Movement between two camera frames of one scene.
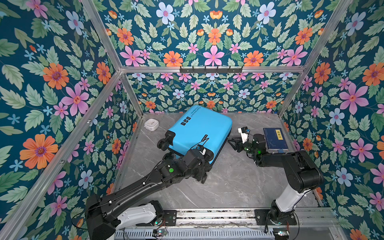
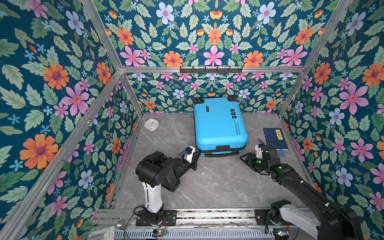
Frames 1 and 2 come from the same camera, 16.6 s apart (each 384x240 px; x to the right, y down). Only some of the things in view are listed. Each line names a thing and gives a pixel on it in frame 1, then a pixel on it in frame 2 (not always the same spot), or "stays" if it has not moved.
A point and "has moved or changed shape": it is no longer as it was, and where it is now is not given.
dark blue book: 275,139 stays
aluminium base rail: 307,217 stays
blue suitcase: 199,126 has moved or changed shape
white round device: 151,124 stays
